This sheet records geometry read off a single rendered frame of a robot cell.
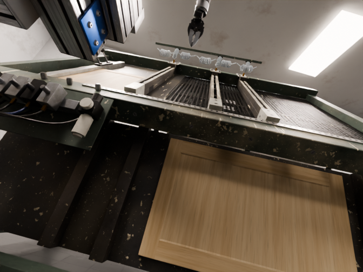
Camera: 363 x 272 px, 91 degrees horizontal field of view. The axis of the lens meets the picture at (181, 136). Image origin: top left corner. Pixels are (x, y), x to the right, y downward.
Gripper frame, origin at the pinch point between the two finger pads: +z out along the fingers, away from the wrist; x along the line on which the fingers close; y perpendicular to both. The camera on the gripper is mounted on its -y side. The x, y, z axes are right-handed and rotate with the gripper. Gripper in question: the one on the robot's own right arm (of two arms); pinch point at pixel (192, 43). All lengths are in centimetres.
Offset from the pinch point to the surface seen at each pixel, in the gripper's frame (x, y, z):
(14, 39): 358, 267, -35
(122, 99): 22, -26, 42
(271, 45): -142, 256, -157
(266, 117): -43, -22, 33
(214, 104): -18.4, -20.0, 33.2
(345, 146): -71, -35, 38
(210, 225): -30, -27, 86
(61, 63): 90, 30, 26
